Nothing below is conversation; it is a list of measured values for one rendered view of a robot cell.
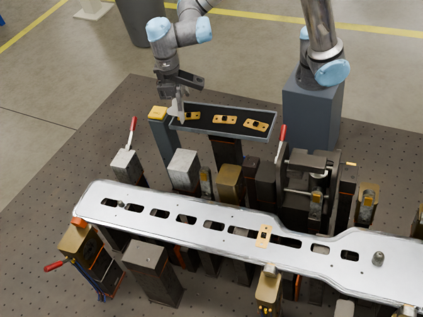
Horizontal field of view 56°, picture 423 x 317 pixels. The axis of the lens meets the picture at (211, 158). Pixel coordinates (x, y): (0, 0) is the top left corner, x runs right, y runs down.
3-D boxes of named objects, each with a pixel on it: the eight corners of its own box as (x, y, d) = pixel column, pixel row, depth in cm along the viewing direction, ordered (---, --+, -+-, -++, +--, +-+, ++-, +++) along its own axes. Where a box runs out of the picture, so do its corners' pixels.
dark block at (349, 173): (330, 247, 155) (339, 180, 124) (333, 231, 159) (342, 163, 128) (344, 250, 153) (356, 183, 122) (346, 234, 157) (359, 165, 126)
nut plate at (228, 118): (212, 122, 144) (211, 120, 143) (214, 115, 146) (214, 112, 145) (235, 124, 141) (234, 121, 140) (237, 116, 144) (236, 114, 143)
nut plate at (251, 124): (242, 126, 140) (242, 123, 139) (247, 118, 142) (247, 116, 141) (264, 132, 136) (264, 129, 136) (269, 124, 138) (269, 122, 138)
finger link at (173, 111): (169, 124, 141) (166, 98, 139) (186, 123, 140) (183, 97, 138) (167, 126, 138) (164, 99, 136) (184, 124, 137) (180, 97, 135)
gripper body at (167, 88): (163, 87, 143) (155, 59, 134) (187, 85, 142) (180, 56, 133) (160, 101, 138) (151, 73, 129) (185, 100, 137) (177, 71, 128)
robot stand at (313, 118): (298, 127, 199) (298, 60, 169) (338, 136, 191) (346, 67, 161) (283, 156, 188) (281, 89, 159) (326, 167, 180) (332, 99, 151)
